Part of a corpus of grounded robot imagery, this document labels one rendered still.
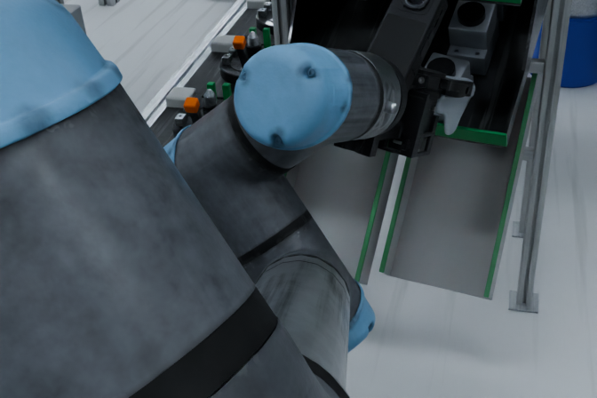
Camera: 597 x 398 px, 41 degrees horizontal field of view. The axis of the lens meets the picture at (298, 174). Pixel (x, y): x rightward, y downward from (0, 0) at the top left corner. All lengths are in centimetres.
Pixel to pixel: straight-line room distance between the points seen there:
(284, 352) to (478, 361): 85
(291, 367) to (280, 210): 38
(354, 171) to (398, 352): 25
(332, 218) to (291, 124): 47
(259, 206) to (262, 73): 11
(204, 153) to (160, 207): 38
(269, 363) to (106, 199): 7
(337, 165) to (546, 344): 37
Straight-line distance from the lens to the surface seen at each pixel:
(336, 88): 56
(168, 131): 140
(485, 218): 100
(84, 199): 23
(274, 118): 56
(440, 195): 101
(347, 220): 101
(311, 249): 63
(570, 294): 121
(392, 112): 65
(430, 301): 117
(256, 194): 62
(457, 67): 87
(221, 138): 61
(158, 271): 23
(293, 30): 98
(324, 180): 103
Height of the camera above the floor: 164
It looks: 33 degrees down
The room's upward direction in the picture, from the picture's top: 4 degrees counter-clockwise
